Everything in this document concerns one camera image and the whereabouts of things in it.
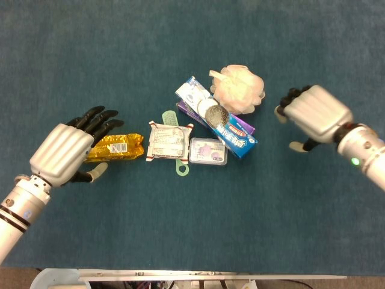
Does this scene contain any gold foil biscuit pack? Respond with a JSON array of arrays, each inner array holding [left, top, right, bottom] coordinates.
[[84, 132, 144, 163]]

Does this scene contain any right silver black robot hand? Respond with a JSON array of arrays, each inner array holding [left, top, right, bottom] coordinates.
[[274, 84, 354, 153]]

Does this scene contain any purple toothpaste box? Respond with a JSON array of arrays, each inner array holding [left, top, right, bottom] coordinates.
[[176, 101, 256, 135]]

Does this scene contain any white sachet packet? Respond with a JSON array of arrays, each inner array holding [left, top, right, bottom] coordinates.
[[146, 120, 194, 163]]

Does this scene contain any teal felt table cover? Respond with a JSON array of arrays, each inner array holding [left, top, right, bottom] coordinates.
[[0, 0, 385, 275]]

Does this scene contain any small clear purple case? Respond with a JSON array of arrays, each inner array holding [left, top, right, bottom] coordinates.
[[188, 137, 229, 166]]

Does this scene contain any light blue round bucket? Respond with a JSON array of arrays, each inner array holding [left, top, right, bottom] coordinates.
[[29, 268, 91, 289]]

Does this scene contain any green plastic handle tool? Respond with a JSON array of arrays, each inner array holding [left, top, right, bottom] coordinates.
[[161, 110, 190, 177]]

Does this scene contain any aluminium table edge rail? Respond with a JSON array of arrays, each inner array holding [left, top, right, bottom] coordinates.
[[78, 269, 347, 282]]

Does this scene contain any blue cookie box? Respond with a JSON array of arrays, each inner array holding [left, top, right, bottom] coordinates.
[[175, 76, 258, 160]]

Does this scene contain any pink mesh bath pouf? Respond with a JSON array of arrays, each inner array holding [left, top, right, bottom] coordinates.
[[209, 64, 266, 116]]

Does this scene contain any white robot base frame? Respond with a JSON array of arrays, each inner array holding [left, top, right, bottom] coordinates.
[[174, 279, 258, 289]]

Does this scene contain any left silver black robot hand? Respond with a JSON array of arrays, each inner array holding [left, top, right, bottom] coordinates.
[[29, 105, 125, 187]]

